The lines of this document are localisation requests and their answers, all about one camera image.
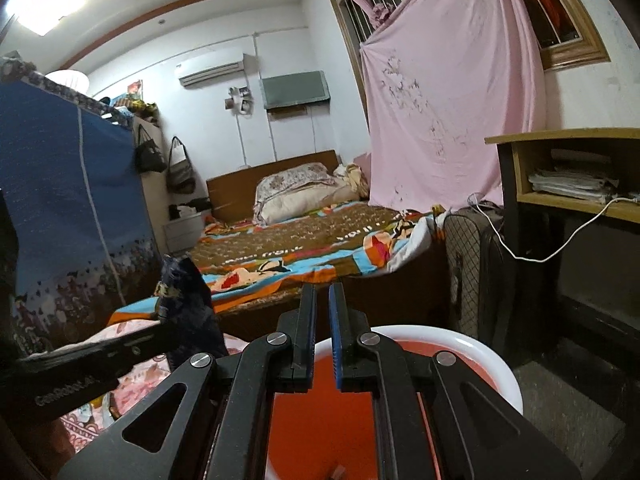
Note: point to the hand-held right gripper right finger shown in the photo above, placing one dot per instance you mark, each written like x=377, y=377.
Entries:
x=336, y=330

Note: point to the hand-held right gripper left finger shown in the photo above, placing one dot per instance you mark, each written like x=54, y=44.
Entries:
x=307, y=340

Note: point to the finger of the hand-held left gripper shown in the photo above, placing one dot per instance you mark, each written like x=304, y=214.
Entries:
x=110, y=347

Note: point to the orange basin with white rim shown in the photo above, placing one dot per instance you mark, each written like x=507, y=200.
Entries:
x=320, y=420

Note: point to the dark blue wrapper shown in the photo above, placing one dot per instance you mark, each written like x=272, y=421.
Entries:
x=187, y=300

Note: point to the pink floral blanket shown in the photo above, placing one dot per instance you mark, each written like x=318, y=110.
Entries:
x=145, y=372

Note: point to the colourful cartoon bedsheet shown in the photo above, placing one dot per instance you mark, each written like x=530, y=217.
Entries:
x=300, y=240

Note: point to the white nightstand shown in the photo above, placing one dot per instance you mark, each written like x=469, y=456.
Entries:
x=185, y=230

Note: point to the floral pillow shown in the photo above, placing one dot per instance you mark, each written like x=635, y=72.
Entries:
x=295, y=195

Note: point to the checkered suitcase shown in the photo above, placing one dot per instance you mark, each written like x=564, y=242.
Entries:
x=470, y=270

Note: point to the yellow crumpled cloth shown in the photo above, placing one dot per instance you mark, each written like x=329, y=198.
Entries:
x=352, y=180

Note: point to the dark clothes pile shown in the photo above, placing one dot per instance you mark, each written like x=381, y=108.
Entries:
x=190, y=207

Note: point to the wooden bed headboard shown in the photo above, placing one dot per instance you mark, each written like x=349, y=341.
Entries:
x=235, y=190

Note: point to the blue fabric wardrobe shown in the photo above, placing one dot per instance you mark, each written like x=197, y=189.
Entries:
x=65, y=185

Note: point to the grey tote bag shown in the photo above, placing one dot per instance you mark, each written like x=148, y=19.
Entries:
x=181, y=175

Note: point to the black handbag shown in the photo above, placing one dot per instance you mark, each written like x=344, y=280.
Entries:
x=150, y=155

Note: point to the red flower picture box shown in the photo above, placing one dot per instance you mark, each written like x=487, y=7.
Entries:
x=135, y=91

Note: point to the white round basket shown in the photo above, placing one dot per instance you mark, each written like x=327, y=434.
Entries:
x=67, y=81

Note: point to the pink hung sheet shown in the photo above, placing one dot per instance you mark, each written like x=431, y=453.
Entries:
x=450, y=85

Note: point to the stack of papers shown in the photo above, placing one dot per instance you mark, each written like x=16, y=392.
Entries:
x=570, y=182

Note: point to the white air conditioner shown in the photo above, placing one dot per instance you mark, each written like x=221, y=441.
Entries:
x=210, y=67

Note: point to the wooden desk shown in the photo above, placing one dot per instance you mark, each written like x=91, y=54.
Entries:
x=560, y=136

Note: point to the barred window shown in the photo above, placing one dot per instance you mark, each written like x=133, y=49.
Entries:
x=580, y=50

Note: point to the wall television with green cover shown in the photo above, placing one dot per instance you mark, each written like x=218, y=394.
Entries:
x=295, y=89

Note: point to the wall socket with plugs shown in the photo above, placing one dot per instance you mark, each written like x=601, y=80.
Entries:
x=239, y=101

